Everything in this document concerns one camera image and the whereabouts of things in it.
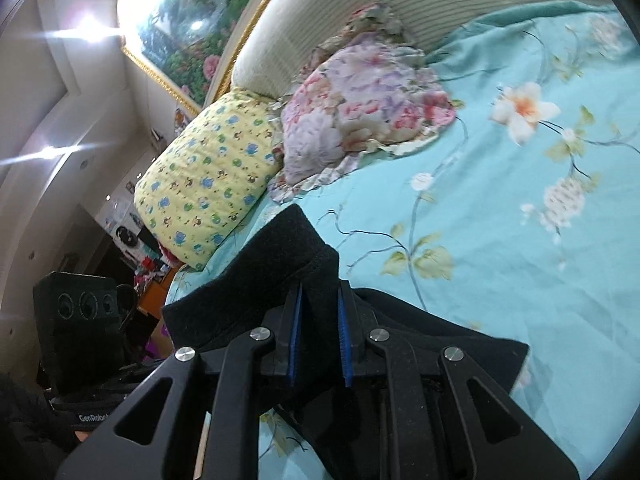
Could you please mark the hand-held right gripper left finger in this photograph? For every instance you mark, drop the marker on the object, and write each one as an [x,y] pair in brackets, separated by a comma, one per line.
[296,340]

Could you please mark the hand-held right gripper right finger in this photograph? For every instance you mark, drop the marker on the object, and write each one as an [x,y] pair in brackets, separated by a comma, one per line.
[345,340]

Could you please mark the black pants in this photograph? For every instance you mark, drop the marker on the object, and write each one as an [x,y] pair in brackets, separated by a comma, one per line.
[280,270]

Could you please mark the person's left forearm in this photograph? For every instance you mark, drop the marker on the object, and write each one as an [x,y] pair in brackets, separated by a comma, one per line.
[25,435]

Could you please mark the black speaker cabinet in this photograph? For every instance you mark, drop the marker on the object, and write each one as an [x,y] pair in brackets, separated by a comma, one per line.
[75,330]

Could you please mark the orange wooden table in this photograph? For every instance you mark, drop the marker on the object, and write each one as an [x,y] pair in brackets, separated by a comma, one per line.
[152,300]

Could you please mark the yellow printed pillow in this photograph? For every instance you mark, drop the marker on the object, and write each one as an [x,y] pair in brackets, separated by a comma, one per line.
[210,175]

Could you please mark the turquoise floral bedsheet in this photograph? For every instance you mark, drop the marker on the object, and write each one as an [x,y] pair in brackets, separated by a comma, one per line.
[500,210]

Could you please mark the pink floral ruffled pillow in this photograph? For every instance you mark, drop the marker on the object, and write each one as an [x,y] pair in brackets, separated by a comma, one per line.
[360,105]

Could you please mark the grey floral ruffled pillow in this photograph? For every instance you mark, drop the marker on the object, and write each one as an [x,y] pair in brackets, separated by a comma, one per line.
[375,22]

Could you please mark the gold framed floral painting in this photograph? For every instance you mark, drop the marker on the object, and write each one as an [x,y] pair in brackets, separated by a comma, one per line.
[190,25]

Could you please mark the striped padded headboard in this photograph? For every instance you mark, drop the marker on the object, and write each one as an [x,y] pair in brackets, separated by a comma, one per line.
[450,5]

